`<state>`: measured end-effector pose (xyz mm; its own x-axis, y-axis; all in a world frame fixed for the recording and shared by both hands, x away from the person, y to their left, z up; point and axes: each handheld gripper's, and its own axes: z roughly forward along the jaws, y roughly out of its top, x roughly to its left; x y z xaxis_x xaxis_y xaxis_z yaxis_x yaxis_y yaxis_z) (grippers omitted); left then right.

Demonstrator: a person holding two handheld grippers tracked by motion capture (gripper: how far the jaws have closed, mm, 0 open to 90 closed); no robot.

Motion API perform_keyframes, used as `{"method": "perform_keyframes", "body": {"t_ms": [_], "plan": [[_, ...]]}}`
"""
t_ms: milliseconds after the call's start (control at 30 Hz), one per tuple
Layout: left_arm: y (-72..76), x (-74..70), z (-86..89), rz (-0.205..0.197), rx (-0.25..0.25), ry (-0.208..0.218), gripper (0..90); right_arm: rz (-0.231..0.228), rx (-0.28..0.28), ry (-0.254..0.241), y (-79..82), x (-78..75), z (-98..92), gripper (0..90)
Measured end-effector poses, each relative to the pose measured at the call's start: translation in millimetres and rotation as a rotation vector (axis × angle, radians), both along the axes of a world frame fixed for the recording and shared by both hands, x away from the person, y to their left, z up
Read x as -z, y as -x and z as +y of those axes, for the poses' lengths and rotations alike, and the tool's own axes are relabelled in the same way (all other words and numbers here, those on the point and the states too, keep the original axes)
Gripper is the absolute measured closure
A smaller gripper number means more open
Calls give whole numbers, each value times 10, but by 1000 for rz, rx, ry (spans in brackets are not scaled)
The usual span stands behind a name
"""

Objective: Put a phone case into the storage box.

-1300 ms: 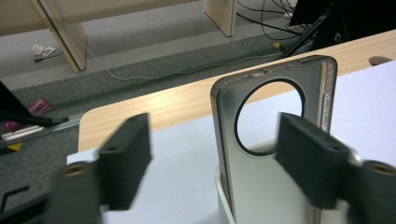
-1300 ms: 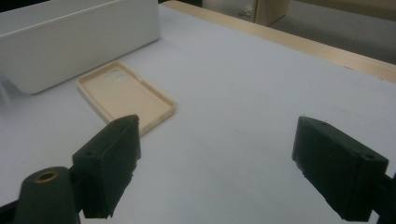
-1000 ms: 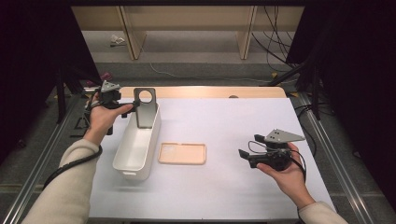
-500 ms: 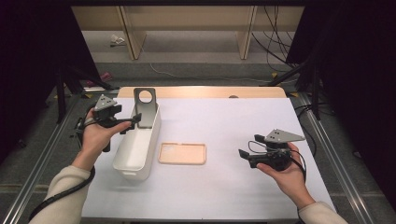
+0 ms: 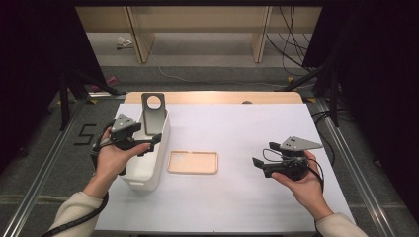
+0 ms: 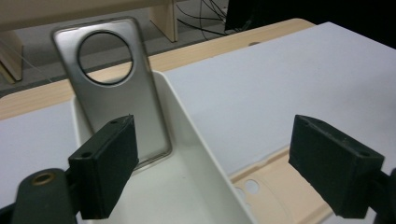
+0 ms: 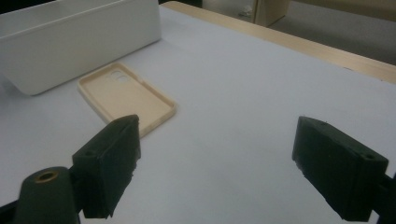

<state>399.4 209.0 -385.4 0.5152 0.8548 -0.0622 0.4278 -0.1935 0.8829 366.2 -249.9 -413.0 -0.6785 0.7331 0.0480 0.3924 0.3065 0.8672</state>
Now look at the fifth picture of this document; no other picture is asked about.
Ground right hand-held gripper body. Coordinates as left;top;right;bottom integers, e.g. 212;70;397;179
267;135;324;182

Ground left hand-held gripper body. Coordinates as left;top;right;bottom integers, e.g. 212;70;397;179
110;113;137;152

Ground grey phone stand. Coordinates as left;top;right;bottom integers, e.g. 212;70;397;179
140;92;167;136

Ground white plastic bin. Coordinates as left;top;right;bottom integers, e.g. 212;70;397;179
119;107;172;192

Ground beige phone case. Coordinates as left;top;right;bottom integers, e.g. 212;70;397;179
167;150;219;175

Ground person's right hand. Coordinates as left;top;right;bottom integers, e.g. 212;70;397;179
271;150;335;222

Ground person's left hand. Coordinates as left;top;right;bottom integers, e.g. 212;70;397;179
94;127;152;184

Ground pink item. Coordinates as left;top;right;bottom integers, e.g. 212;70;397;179
91;75;121;93

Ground light wooden table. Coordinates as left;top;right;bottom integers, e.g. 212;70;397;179
124;91;304;105

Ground crumpled white paper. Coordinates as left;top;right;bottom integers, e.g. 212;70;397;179
116;36;133;50

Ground black curtain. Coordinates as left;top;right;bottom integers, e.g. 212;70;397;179
302;0;419;225
0;0;107;172

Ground light wooden desk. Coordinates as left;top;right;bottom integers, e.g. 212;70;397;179
74;5;323;64

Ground metal floor rail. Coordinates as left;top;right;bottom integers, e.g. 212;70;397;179
314;97;396;237
0;98;87;237

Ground black floor cables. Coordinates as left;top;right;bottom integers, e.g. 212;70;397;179
265;5;317;78

